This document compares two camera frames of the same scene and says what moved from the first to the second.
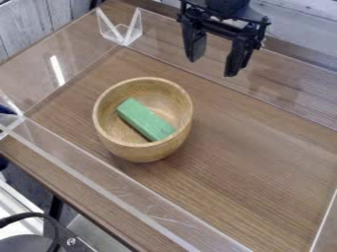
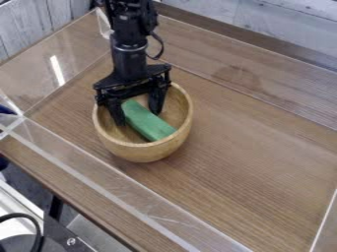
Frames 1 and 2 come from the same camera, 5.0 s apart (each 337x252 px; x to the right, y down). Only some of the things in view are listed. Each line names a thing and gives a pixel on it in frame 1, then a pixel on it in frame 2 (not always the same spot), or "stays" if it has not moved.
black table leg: [55, 208] stays
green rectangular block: [145, 119] stays
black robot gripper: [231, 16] → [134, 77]
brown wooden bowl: [168, 99] stays
